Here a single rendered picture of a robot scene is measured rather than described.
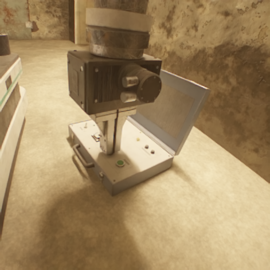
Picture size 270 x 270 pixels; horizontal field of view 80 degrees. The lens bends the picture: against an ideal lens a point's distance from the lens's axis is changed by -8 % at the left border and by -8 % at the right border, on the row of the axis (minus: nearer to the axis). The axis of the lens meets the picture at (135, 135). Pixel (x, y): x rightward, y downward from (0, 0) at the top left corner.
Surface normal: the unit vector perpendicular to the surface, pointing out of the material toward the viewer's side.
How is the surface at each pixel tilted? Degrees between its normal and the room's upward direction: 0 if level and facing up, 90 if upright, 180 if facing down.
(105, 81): 90
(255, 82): 90
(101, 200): 0
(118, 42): 90
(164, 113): 75
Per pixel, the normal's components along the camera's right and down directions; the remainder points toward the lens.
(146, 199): 0.13, -0.82
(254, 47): -0.87, 0.18
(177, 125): -0.73, 0.03
